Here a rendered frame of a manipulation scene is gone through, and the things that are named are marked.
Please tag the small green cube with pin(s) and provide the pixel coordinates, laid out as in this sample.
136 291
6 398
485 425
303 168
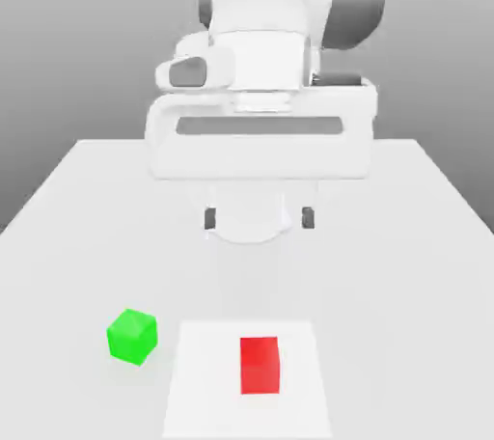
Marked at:
132 336

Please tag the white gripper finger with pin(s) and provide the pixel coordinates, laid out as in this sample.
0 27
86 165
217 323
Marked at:
210 218
308 217

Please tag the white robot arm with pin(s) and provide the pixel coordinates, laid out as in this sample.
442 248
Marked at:
258 4

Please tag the small red cube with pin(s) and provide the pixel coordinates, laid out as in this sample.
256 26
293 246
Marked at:
259 366

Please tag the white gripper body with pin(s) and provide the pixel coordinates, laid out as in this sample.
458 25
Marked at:
258 156

